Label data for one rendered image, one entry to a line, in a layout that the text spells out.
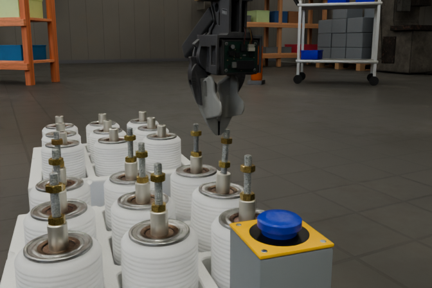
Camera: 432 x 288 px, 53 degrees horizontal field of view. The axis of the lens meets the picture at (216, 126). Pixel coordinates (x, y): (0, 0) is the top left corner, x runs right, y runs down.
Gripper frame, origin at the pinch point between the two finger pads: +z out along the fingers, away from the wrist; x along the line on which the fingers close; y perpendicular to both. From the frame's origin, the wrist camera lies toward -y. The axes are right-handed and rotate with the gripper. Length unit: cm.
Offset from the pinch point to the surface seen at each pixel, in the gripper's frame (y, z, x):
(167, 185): -34.6, 21.0, 4.1
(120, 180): -10.6, 10.4, -12.7
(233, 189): 1.3, 10.3, 2.6
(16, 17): -500, -38, -12
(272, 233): 30.4, 3.3, -9.3
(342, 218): -28, 35, 53
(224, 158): 1.6, 4.9, 0.8
